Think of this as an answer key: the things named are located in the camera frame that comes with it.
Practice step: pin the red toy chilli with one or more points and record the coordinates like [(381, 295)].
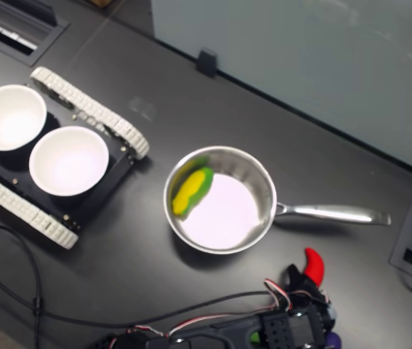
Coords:
[(314, 265)]

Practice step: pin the purple toy aubergine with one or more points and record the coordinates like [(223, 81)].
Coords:
[(334, 341)]

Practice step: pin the yellow green toy corn cob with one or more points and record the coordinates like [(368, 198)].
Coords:
[(191, 191)]

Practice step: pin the frosted glass divider panel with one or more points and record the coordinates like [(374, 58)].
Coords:
[(300, 54)]

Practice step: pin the white bowl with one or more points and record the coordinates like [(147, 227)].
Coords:
[(67, 160), (9, 116)]

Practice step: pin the black vehicle with white tracks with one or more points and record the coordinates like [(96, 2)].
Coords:
[(93, 109)]

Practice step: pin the brown cardboard box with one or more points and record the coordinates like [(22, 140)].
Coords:
[(100, 3)]

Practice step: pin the black divider bracket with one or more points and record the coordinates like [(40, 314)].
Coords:
[(206, 62)]

